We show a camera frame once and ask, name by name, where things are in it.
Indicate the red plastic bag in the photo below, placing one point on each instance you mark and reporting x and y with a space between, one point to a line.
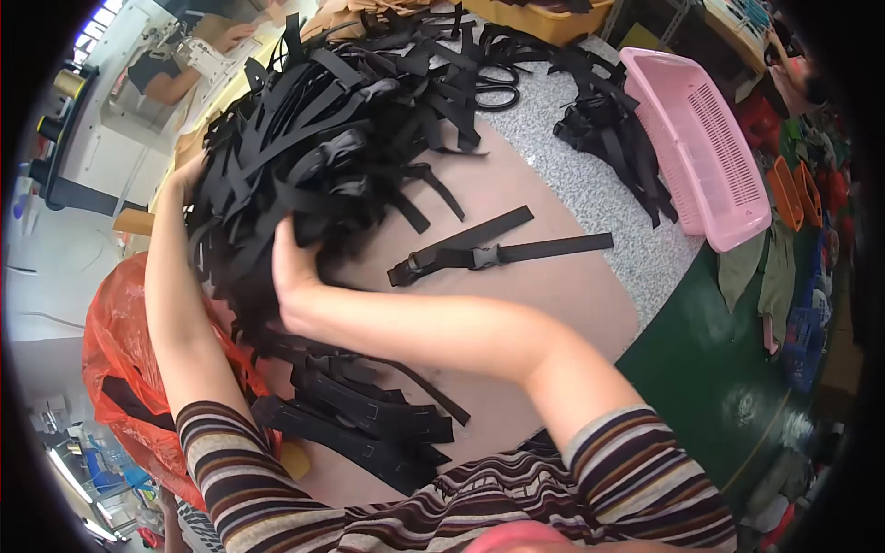
124 359

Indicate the pink plastic basket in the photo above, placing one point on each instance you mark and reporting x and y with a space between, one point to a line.
698 145

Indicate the person's left hand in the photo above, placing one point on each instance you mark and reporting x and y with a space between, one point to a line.
187 178

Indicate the green cloth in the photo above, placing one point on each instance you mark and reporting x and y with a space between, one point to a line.
753 276

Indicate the blue plastic crate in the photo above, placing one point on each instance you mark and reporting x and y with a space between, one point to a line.
805 345

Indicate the white sewing machine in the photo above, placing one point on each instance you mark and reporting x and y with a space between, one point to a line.
187 48

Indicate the person's right hand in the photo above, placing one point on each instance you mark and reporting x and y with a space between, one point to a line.
292 273

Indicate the person's right fingers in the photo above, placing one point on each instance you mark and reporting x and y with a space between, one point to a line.
283 238

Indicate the black scissors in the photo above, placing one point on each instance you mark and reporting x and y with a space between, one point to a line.
499 86

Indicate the black thread spool stand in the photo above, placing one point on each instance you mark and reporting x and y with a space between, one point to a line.
66 138

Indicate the brown cardboard mat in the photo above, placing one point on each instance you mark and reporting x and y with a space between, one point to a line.
553 304

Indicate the person's body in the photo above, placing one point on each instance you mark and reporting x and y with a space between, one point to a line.
484 498

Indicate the yellow plastic bin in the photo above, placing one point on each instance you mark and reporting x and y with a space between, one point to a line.
539 17

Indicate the orange plastic baskets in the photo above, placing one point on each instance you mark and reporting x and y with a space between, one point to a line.
795 193

